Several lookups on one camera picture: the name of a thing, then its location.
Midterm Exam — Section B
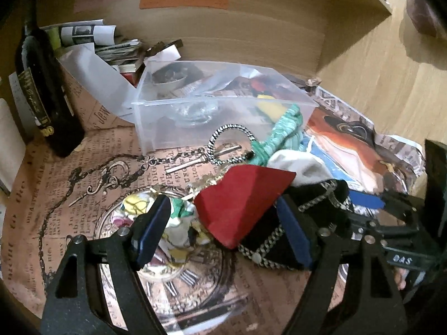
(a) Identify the clear plastic storage box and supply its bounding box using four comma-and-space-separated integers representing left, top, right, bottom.
132, 61, 317, 154

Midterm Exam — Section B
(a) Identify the rolled black white magazine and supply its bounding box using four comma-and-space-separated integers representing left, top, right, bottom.
42, 19, 123, 47

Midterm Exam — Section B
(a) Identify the stack of papers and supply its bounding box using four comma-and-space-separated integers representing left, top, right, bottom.
95, 39, 183, 74

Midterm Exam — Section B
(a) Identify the red felt pouch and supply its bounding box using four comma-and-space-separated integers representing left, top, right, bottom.
194, 165, 296, 250

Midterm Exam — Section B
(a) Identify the floral fabric scrunchie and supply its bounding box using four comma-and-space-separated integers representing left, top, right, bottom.
111, 189, 211, 281

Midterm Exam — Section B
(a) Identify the black patterned cloth bag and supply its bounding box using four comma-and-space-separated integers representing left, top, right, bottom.
238, 179, 352, 270

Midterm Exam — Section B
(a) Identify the white cloth pouch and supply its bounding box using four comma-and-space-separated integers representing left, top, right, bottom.
267, 150, 333, 187

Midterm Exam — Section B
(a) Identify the dark wine bottle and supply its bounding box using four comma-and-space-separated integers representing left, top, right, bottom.
15, 0, 85, 158

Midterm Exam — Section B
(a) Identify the metal chain with hook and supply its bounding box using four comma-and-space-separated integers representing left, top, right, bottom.
37, 143, 242, 287

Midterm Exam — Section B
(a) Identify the black white braided cord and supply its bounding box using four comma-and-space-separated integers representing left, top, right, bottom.
206, 123, 258, 167

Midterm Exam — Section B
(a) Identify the green knitted cloth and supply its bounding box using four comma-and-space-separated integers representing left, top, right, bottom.
248, 104, 305, 166

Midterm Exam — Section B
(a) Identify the clear plastic box lid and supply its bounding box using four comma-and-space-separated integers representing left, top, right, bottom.
58, 45, 137, 123

